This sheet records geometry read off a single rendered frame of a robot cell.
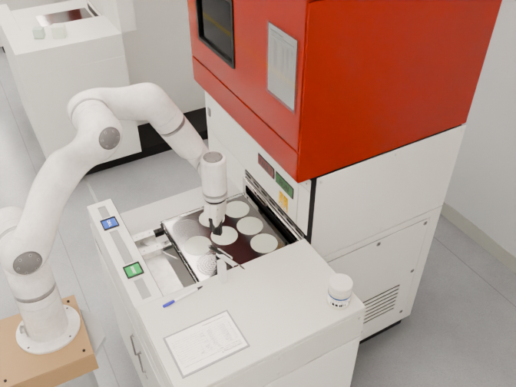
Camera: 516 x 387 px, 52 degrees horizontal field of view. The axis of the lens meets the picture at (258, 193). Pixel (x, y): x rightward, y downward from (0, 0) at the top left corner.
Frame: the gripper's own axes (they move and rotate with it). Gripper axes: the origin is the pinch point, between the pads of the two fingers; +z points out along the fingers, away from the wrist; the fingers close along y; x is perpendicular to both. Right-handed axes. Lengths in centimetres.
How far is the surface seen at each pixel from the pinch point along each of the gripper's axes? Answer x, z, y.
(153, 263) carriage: -19.1, 10.0, 14.0
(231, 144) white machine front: -12.1, -4.4, -45.3
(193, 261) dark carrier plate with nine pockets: -5.2, 8.0, 10.1
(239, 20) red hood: -1, -65, -29
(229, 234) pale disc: 1.6, 8.0, -6.7
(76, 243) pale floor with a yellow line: -120, 98, -55
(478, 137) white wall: 94, 34, -149
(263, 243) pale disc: 15.3, 8.0, -6.3
